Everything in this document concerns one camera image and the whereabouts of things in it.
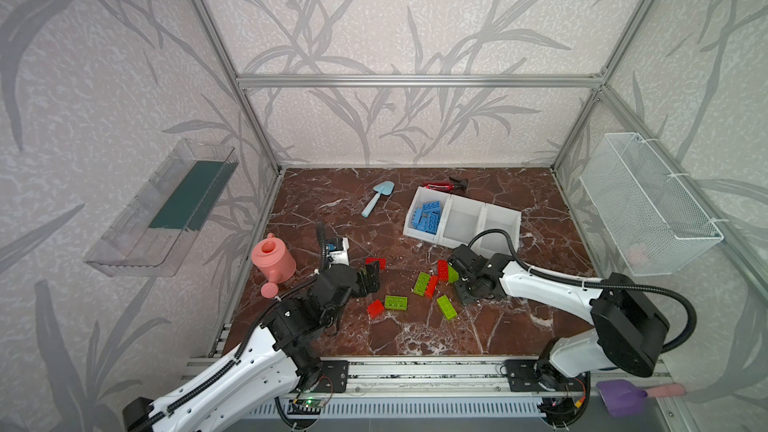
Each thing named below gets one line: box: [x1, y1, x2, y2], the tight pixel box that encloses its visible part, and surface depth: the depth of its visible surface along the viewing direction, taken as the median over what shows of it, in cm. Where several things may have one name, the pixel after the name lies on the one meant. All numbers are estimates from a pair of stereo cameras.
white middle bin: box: [437, 194, 486, 249], surface depth 104 cm
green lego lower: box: [436, 294, 458, 320], surface depth 86 cm
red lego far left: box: [365, 257, 387, 270], surface depth 96 cm
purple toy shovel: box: [596, 379, 686, 418], surface depth 72 cm
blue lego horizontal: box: [422, 201, 441, 214], surface depth 106 cm
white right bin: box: [472, 200, 522, 259], surface depth 101 cm
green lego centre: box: [414, 272, 430, 297], surface depth 90 cm
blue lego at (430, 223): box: [422, 212, 441, 235], surface depth 101 cm
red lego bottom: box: [367, 298, 385, 319], surface depth 86 cm
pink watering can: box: [251, 232, 297, 299], surface depth 86 cm
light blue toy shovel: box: [361, 180, 395, 218], surface depth 113 cm
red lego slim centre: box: [426, 275, 438, 300], surface depth 90 cm
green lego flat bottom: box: [384, 295, 408, 310], surface depth 86 cm
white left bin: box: [403, 186, 453, 244], surface depth 104 cm
